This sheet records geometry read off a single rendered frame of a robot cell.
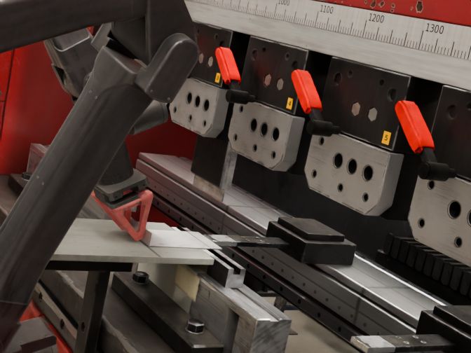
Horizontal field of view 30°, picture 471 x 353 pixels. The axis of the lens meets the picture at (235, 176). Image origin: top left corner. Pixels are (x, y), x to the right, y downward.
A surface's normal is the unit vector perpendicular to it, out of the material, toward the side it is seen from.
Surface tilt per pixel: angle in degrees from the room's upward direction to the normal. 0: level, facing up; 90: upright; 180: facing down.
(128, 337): 0
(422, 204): 90
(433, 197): 90
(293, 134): 90
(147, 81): 77
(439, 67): 90
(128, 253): 0
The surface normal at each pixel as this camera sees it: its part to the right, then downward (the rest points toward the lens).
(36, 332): 0.24, -0.84
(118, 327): 0.20, -0.96
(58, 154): -0.60, -0.22
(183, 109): -0.85, -0.07
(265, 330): 0.49, 0.26
